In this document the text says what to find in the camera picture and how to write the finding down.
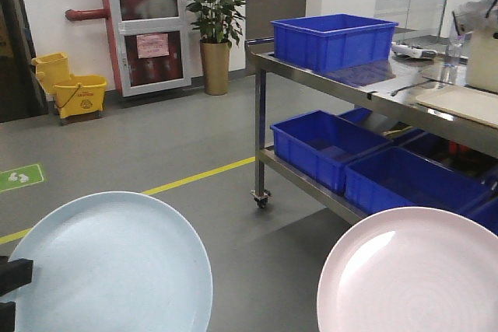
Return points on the beige tray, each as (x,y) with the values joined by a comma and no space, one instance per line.
(471,104)

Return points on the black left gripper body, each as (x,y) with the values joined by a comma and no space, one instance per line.
(14,274)

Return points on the plant in gold pot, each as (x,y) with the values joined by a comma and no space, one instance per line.
(219,23)

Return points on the blue crate lower left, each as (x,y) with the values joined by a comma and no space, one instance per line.
(321,145)

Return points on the grey jacket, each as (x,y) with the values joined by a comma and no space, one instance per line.
(475,15)

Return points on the light blue plate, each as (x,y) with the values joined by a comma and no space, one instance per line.
(114,261)

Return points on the blue crate lower middle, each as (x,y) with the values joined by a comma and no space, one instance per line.
(396,177)

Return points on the yellow mop bucket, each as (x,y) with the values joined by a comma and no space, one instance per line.
(73,94)

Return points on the blue crate on cart top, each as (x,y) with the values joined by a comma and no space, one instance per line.
(333,42)

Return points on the pink plate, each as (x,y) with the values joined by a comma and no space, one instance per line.
(410,269)

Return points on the green floor sign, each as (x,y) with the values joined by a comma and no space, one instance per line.
(21,177)

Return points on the clear water bottle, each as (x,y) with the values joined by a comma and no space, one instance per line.
(452,56)

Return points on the white red fire hose cabinet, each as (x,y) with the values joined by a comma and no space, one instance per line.
(148,42)

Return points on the stainless steel cart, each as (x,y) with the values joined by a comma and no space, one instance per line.
(393,98)

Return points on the cream plastic basket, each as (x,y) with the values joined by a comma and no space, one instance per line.
(481,71)

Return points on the white grey remote controller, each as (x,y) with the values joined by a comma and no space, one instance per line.
(414,52)

